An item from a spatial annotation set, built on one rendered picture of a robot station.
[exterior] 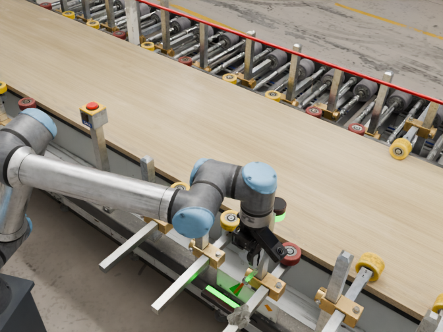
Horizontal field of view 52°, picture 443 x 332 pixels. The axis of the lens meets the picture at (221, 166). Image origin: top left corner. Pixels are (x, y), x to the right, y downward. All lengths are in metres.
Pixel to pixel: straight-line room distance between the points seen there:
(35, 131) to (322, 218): 1.03
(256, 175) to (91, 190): 0.41
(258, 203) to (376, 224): 0.71
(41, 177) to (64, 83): 1.37
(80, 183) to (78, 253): 1.68
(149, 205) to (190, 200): 0.10
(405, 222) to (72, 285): 1.76
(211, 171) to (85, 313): 1.57
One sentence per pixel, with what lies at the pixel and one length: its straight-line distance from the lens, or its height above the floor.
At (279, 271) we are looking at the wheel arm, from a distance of 1.60.
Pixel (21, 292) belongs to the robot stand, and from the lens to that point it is 1.97.
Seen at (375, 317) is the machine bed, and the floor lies 0.72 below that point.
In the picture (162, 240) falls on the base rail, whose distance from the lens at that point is 1.88.
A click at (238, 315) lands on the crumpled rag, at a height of 0.87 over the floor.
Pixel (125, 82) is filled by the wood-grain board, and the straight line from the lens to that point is 2.51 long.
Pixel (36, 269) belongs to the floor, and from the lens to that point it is 2.82.
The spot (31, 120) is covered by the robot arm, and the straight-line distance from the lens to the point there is 1.39.
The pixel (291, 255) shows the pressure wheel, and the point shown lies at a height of 0.90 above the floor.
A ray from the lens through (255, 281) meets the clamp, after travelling 1.57.
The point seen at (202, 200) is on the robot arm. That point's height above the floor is 1.37.
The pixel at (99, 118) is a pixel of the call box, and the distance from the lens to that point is 1.70.
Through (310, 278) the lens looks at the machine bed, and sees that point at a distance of 1.77.
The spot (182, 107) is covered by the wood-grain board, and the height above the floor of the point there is 0.90.
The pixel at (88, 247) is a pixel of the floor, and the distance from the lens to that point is 2.84.
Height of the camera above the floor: 2.12
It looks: 40 degrees down
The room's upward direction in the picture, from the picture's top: 2 degrees clockwise
